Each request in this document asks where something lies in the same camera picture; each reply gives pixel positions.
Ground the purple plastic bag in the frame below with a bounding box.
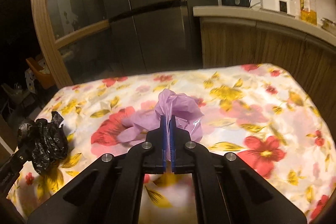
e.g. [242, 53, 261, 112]
[117, 88, 205, 147]

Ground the orange chair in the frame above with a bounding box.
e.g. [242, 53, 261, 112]
[26, 55, 55, 89]

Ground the wooden glass door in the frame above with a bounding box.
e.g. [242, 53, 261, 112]
[30, 0, 111, 89]

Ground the small black plastic bag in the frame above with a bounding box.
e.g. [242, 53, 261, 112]
[17, 111, 69, 176]

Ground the white rice cooker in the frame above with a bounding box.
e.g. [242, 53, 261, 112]
[261, 0, 293, 14]

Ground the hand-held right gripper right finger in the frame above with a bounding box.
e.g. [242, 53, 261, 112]
[169, 116, 307, 224]

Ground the grey refrigerator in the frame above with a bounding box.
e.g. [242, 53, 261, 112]
[96, 0, 219, 75]

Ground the floral tablecloth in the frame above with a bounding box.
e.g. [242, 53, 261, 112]
[5, 63, 331, 224]

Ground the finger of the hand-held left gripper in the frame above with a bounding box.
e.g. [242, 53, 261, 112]
[0, 147, 31, 193]

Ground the wooden kitchen counter cabinet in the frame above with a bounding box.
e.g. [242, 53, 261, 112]
[193, 5, 336, 109]

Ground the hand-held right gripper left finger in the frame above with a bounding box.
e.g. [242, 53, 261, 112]
[28, 115, 168, 224]

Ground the cooking oil bottle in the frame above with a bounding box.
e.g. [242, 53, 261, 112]
[298, 0, 318, 25]

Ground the metal bowl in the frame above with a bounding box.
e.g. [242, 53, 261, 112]
[320, 18, 336, 30]

